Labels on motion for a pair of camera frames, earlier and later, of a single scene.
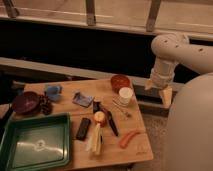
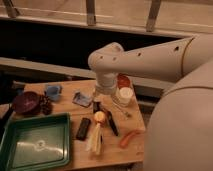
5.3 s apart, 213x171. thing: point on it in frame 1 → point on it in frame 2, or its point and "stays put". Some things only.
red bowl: (119, 81) stays put
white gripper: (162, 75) → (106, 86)
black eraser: (83, 130) stays put
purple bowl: (27, 103) stays put
